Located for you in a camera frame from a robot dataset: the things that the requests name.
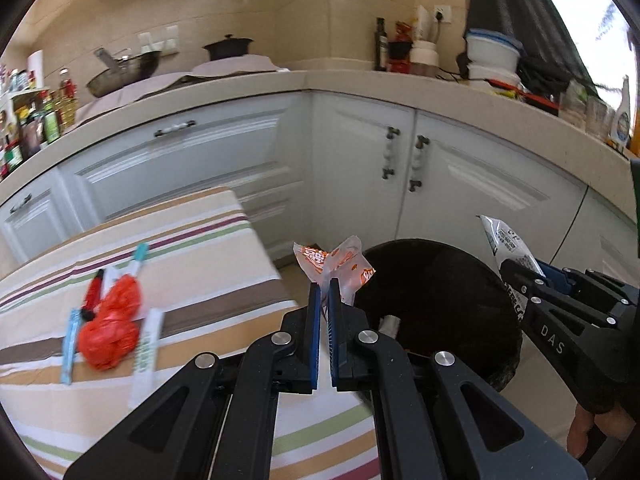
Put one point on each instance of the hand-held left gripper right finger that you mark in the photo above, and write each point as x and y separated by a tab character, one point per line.
335	345

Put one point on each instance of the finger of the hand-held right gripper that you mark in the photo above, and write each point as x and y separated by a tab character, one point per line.
530	292
552	272

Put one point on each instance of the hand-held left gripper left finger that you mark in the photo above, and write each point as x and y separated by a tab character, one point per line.
313	340

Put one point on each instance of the white printed packet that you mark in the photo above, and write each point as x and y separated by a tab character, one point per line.
505	240

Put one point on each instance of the clear orange dotted wrapper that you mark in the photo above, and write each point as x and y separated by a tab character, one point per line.
350	270

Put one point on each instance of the black trash bin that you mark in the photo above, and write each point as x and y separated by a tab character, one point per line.
450	300

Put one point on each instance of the white green tube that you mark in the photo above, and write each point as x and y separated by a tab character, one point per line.
146	345

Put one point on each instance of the white tube teal cap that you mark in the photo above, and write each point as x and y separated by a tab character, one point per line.
136	263

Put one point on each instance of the large orange plastic bag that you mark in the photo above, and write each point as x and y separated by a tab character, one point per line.
107	335

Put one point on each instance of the red marker pen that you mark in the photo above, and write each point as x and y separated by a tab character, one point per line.
94	287

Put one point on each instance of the teal strip packet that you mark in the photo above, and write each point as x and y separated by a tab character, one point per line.
71	345

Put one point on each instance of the person's right hand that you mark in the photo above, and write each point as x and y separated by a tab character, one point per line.
587	435

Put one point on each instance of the striped tablecloth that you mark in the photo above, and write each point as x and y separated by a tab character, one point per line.
210	240

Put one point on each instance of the white spray bottle blue label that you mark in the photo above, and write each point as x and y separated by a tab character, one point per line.
621	120

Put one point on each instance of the clear drinking glass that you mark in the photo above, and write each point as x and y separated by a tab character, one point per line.
572	105

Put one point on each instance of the red utensil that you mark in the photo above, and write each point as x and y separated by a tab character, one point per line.
530	95

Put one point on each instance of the small white container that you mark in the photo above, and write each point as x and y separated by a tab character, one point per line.
492	80

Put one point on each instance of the white kitchen cabinet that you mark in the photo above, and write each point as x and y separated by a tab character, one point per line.
200	160

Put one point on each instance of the large white lidded container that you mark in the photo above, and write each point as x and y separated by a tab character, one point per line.
492	52

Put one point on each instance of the white jar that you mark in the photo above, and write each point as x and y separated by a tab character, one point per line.
424	60

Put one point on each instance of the dark hanging cloth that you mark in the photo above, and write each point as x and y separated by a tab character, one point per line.
525	10

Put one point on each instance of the black cup with red packets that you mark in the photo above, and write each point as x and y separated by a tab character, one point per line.
400	52

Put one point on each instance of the white paper bag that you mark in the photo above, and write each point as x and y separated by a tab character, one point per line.
422	22

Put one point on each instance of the dark oil bottle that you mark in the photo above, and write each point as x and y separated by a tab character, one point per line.
381	47

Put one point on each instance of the white stove cover cloth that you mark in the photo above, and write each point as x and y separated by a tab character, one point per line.
165	82

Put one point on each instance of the black lidded pot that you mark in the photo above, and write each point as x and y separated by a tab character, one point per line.
227	50

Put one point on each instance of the steel wok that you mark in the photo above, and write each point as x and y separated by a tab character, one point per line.
125	75

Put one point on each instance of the row of condiment bottles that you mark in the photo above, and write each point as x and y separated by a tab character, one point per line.
35	120

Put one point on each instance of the white wall socket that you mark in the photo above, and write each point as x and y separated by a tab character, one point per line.
442	14

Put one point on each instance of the white wall hook rack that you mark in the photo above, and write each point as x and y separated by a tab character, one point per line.
159	39

